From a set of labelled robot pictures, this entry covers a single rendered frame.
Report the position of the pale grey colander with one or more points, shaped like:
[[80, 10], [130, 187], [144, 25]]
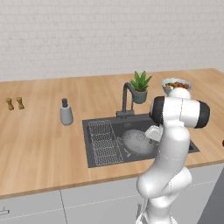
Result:
[[137, 143]]

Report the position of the pale grey cupboard front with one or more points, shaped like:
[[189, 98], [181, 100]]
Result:
[[32, 208], [102, 201]]

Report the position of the white bowl of fruit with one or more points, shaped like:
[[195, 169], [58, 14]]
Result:
[[175, 84]]

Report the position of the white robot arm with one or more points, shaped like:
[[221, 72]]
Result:
[[175, 151]]

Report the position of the green plant in grey pot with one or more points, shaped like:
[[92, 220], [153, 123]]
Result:
[[140, 84]]

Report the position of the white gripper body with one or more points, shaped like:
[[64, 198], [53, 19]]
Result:
[[154, 133]]

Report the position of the small wooden shaker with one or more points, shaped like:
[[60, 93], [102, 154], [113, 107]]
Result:
[[20, 103], [10, 104]]

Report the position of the grey soap dispenser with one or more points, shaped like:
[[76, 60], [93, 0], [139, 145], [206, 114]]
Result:
[[66, 115]]

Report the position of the dark grey sink faucet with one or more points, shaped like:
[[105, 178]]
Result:
[[126, 99]]

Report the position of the dark grey sink basin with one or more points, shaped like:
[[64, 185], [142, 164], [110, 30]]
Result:
[[134, 124]]

